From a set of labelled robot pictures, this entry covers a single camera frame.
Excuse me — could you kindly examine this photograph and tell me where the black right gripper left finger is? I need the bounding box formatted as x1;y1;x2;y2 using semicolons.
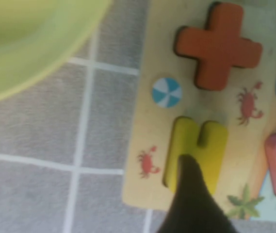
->
155;154;238;233

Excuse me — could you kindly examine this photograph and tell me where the blue wooden puzzle board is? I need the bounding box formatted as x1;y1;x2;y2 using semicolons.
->
121;0;276;223

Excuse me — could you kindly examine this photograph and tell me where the grey white-checked tablecloth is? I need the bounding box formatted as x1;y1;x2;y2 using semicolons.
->
0;0;276;233

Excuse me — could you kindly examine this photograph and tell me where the yellow plastic bowl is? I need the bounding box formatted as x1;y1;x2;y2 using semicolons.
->
0;0;115;106

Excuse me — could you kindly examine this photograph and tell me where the orange wooden cross piece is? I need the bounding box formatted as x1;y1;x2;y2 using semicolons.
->
174;2;263;93

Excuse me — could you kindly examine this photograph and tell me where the yellow wooden shape piece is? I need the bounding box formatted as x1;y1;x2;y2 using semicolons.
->
162;116;229;195

